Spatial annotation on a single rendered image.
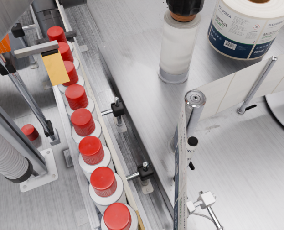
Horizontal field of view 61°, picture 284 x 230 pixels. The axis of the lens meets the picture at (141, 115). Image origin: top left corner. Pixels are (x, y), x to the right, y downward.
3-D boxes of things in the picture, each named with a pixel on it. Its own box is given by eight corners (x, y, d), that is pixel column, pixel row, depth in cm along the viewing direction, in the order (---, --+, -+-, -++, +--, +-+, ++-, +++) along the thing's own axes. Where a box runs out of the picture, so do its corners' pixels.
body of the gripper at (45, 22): (79, 37, 58) (68, 4, 55) (36, 48, 55) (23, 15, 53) (77, 38, 64) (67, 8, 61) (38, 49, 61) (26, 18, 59)
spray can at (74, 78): (99, 130, 59) (82, 73, 42) (78, 137, 58) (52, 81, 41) (94, 114, 61) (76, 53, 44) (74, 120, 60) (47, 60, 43)
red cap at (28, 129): (23, 133, 64) (18, 128, 61) (35, 127, 65) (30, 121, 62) (28, 143, 62) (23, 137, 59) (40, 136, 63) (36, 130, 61)
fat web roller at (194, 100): (193, 150, 56) (214, 103, 40) (175, 157, 55) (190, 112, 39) (183, 134, 58) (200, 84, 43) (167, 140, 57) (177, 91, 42)
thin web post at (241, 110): (245, 112, 62) (282, 59, 46) (239, 115, 62) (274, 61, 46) (241, 107, 63) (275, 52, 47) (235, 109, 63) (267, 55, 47)
